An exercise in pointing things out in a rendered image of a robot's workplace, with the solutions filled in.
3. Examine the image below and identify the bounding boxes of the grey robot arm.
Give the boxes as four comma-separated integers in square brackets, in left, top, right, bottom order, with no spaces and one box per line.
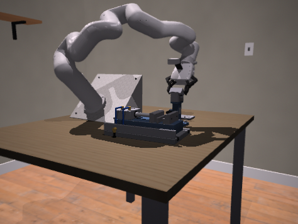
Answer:
[53,3,199,113]

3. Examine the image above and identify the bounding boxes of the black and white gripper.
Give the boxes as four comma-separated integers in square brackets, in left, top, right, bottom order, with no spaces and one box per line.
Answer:
[165,60,198,95]

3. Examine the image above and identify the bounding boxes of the light grey flat bar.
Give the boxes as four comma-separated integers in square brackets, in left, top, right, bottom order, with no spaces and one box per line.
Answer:
[157,115,165,123]

